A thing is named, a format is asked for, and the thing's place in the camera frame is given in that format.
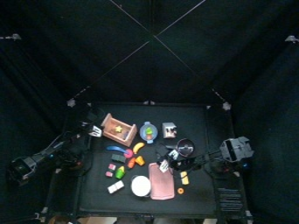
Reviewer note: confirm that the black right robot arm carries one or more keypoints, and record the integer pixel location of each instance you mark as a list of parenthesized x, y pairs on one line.
[(235, 149)]

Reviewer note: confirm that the white rectangular toy block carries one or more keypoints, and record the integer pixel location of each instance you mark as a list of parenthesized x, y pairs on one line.
[(115, 186)]

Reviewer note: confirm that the orange green toy carrot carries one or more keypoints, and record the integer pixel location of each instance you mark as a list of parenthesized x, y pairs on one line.
[(149, 133)]

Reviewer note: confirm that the wooden toy toolbox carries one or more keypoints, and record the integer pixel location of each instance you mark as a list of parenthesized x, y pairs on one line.
[(119, 137)]

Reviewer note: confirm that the blue toy bowl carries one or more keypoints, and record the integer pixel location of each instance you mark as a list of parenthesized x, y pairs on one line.
[(145, 128)]

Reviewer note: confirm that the yellow star toy piece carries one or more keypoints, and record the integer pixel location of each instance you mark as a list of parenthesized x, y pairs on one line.
[(118, 128)]

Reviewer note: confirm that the orange red toy piece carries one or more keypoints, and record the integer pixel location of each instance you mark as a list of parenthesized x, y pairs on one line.
[(131, 163)]

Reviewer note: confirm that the pink toy cube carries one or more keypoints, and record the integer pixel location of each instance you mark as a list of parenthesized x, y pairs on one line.
[(113, 166), (110, 173)]

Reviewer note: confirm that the white printed label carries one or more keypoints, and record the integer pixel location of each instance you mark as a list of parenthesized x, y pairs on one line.
[(230, 200)]

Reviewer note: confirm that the pink cutting board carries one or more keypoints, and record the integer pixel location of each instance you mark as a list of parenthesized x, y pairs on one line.
[(162, 183)]

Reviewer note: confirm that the white round plate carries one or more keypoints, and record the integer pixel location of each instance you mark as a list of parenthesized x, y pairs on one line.
[(141, 186)]

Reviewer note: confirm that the yellow rectangular toy block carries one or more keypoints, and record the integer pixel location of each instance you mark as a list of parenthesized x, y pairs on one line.
[(185, 178)]

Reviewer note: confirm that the grey frame corner bracket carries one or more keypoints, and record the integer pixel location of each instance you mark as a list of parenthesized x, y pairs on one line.
[(15, 37), (291, 38), (226, 105), (71, 102)]

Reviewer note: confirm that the blue curved toy tool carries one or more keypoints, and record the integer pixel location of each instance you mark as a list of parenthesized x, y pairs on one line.
[(115, 148)]

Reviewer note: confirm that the white brown toy appliance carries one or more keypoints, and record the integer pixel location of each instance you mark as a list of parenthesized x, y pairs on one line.
[(170, 130)]

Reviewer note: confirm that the black toy frying pan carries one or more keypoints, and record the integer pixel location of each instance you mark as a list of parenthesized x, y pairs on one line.
[(186, 147)]

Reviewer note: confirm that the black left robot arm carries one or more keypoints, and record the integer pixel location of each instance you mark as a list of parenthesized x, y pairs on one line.
[(47, 151)]

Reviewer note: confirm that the yellow toy banana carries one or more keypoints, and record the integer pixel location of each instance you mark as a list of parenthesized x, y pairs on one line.
[(138, 147)]

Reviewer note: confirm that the dark green toy block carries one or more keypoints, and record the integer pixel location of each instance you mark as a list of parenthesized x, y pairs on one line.
[(118, 158)]

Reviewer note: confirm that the green yellow toy corn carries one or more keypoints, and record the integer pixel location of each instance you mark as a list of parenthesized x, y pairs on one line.
[(121, 172)]

